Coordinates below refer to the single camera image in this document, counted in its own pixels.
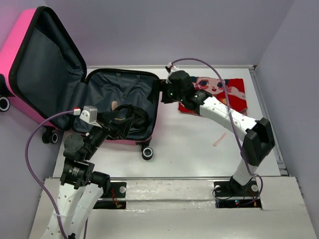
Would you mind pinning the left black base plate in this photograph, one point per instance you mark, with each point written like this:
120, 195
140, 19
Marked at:
115, 198

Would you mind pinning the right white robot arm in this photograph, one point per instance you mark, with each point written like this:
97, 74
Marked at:
255, 137

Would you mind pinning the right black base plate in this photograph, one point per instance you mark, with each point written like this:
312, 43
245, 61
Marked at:
227, 198

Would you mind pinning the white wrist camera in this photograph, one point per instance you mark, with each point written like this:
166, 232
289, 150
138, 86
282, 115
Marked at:
171, 68
88, 114

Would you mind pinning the black headphones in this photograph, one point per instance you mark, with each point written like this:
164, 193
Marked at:
135, 119

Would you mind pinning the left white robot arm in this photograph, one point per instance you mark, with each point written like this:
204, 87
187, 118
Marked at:
81, 186

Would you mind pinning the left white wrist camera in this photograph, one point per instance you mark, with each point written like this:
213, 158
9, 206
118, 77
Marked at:
88, 114

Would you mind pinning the red cartoon girl cloth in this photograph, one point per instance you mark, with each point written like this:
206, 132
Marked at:
235, 90

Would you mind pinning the pink stick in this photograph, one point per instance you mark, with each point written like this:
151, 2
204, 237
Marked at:
219, 139

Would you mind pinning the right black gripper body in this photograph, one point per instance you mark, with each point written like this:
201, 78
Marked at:
170, 94

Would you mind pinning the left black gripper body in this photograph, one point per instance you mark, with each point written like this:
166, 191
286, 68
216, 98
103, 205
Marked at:
115, 132

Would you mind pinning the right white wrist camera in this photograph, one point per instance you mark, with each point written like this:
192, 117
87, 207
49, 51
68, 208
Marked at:
171, 68

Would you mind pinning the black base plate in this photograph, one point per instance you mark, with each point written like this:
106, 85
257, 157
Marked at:
227, 198
115, 198

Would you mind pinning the tan oval wooden piece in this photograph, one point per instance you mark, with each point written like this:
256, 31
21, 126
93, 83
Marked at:
114, 105

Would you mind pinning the pink hard-shell suitcase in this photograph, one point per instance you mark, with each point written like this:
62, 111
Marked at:
42, 73

